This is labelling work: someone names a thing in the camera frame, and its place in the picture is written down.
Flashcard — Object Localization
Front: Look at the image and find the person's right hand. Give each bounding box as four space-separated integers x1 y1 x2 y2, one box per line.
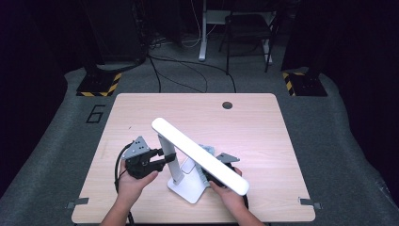
209 168 248 216

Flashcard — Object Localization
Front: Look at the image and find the black striped stand base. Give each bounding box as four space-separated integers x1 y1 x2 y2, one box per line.
75 72 122 98
281 71 328 97

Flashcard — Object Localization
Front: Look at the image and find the person's left hand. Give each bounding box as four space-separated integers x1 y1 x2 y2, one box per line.
117 160 159 204

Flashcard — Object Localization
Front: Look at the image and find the white cable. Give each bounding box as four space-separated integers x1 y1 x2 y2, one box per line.
182 0 217 49

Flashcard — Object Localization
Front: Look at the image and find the white desk frame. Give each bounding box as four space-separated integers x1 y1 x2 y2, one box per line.
198 0 275 66

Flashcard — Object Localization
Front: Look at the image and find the black cabinet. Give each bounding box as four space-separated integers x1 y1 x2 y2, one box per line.
83 0 148 65

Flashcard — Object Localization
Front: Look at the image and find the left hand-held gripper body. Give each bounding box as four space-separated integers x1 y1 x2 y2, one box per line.
121 136 158 180

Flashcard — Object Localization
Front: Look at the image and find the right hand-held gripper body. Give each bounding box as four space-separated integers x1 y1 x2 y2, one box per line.
201 153 242 189

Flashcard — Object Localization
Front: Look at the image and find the white desk lamp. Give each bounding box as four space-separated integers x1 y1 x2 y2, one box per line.
151 117 251 205

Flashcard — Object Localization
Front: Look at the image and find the thin black floor cable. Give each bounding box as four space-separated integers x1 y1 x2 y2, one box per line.
148 56 163 94
150 57 209 94
175 59 238 94

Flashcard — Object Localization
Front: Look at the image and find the grey metal table bracket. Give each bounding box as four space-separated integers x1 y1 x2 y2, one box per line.
65 197 89 210
297 197 323 210

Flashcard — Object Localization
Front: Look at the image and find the black chair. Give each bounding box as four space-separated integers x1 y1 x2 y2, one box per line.
218 12 277 75

